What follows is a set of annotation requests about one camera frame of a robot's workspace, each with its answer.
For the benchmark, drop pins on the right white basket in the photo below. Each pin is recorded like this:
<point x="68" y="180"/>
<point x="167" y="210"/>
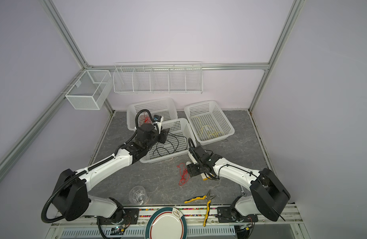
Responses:
<point x="208" y="122"/>

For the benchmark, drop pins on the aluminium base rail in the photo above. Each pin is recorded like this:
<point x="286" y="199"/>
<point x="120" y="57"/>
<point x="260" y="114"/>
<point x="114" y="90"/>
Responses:
<point x="137" y="218"/>

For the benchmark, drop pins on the yellow handled pliers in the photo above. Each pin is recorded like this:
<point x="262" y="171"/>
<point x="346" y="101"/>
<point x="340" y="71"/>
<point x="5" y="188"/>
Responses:
<point x="208" y="198"/>

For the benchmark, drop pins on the white green rimmed plate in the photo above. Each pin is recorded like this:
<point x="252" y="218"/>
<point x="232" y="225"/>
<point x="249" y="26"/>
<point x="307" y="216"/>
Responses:
<point x="166" y="223"/>

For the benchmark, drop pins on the silver wrench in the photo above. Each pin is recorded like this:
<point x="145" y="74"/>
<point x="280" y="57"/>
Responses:
<point x="243" y="193"/>

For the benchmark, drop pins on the white basket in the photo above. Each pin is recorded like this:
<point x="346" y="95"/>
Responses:
<point x="176" y="144"/>
<point x="208" y="122"/>
<point x="164" y="107"/>

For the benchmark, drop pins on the white mesh wall box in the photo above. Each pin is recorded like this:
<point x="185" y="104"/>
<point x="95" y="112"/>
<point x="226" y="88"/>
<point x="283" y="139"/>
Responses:
<point x="90" y="90"/>

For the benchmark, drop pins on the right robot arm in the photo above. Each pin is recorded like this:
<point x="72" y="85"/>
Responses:
<point x="269" y="196"/>

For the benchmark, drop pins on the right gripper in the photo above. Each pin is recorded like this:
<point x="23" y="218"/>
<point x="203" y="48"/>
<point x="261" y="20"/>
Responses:
<point x="191" y="169"/>

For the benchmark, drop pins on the clear plastic cup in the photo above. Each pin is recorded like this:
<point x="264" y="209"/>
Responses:
<point x="138" y="195"/>

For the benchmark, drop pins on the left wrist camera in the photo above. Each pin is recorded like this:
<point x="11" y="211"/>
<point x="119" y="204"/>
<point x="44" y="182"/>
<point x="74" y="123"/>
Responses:
<point x="157" y="122"/>

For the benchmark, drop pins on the white work glove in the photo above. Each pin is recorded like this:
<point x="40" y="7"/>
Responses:
<point x="204" y="177"/>

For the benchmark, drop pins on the white wire wall rack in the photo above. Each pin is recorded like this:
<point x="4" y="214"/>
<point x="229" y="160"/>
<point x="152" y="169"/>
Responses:
<point x="158" y="77"/>

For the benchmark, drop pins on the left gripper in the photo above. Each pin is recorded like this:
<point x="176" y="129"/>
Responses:
<point x="163" y="134"/>

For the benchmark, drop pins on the front middle white basket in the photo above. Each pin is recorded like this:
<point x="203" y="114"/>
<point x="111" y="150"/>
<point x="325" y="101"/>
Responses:
<point x="176" y="144"/>

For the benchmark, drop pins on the back left white basket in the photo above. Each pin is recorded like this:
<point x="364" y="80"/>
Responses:
<point x="164" y="107"/>

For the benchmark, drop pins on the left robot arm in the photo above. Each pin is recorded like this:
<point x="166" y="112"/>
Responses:
<point x="71" y="199"/>

